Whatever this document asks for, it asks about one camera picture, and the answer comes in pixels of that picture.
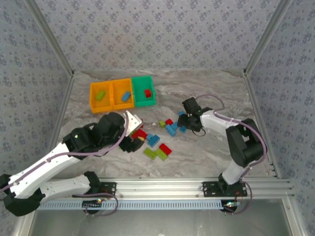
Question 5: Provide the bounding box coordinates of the red square lego plate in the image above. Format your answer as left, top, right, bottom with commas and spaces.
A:
131, 128, 149, 141

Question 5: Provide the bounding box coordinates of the blue L-shaped lego piece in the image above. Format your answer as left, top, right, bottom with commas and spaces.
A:
146, 133, 160, 148

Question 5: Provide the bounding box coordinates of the orange plastic bin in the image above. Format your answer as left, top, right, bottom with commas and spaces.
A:
111, 78, 135, 111
89, 80, 114, 114

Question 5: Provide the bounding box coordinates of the green plastic bin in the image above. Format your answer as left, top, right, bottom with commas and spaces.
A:
131, 75, 158, 108

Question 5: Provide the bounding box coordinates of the black controller board with LEDs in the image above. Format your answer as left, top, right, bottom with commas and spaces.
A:
82, 198, 104, 214
220, 200, 241, 213

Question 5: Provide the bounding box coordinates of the grey metal shelf panel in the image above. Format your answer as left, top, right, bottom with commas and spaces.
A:
27, 199, 293, 236

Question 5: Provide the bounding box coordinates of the thin black cable loop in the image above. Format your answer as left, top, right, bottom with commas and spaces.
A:
191, 126, 206, 137

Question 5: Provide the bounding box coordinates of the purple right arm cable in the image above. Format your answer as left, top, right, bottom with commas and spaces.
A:
195, 93, 268, 216

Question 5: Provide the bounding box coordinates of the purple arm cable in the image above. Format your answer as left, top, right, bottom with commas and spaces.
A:
195, 93, 268, 216
0, 112, 130, 195

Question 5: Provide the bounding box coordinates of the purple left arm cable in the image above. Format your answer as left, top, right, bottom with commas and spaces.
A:
0, 112, 130, 195

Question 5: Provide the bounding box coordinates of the aluminium front rail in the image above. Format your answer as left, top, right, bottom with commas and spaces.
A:
45, 177, 295, 200

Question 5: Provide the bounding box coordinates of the aluminium side rail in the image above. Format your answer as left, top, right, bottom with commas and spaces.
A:
40, 73, 75, 184
243, 71, 282, 179

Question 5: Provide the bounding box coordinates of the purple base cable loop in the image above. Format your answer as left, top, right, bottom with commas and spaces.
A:
72, 193, 119, 217

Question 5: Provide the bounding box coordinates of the light blue slotted cable duct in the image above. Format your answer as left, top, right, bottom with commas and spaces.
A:
36, 199, 225, 211

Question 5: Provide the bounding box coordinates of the aluminium frame post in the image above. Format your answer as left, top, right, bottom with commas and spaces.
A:
12, 213, 37, 236
243, 0, 294, 76
282, 198, 308, 236
24, 0, 75, 77

